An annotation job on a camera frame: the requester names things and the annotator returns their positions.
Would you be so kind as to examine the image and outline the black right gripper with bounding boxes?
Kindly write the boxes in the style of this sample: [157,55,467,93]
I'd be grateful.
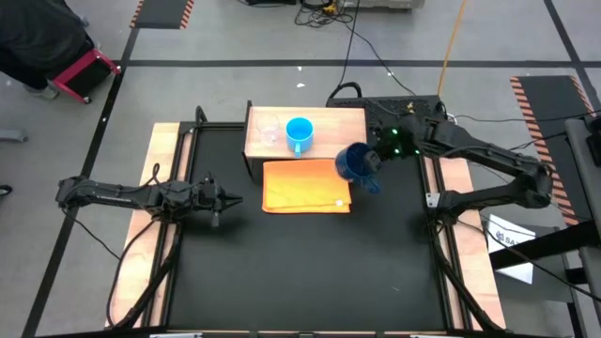
[364,114,424,176]

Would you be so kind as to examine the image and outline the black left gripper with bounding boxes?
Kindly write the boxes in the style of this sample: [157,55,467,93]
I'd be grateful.
[185,172,245,229]

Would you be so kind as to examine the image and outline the dark blue ceramic mug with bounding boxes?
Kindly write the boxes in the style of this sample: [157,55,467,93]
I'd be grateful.
[334,142,384,195]

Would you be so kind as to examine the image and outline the light blue plastic mug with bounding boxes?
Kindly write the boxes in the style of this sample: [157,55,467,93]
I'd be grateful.
[285,116,316,160]

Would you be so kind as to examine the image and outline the clear plastic cup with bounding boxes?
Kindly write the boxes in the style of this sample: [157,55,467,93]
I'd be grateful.
[254,112,283,146]

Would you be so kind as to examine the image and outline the orange folded cloth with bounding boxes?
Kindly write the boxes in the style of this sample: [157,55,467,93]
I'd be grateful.
[261,158,353,216]

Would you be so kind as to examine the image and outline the wooden table side board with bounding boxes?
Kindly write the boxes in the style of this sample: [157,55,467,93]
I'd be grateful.
[104,122,194,329]
[420,154,508,330]

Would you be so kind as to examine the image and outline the white printed paper sheet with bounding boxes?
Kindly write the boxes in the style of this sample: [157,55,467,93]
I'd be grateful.
[483,213,537,285]

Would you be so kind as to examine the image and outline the grey equipment case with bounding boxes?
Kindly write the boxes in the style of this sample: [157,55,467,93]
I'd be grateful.
[345,0,424,11]

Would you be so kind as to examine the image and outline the black hazard-striped floor mat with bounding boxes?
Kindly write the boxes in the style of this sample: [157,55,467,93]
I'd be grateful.
[509,74,598,227]
[130,0,195,31]

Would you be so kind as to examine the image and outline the black desk edge bar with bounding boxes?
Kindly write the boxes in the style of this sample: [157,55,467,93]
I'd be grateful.
[487,219,601,271]

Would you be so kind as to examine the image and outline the red framed stool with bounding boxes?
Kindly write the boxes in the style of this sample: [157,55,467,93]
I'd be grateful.
[51,48,123,106]

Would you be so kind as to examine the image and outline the grey desk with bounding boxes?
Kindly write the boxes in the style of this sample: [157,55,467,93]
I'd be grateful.
[562,115,601,338]

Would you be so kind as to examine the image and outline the person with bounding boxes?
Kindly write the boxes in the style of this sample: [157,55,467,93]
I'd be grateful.
[0,0,96,101]

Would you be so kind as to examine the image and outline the wooden shelf with black frame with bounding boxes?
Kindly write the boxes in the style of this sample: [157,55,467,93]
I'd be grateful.
[240,100,371,182]

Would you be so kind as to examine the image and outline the black metal table frame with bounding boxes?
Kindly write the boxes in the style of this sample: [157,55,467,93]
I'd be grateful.
[105,105,508,338]

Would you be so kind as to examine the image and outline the yellow hanging cable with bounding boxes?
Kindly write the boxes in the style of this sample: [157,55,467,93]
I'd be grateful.
[436,0,468,98]

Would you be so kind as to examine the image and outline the tangled black floor cables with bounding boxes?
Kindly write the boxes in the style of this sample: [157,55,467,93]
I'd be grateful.
[293,0,355,29]

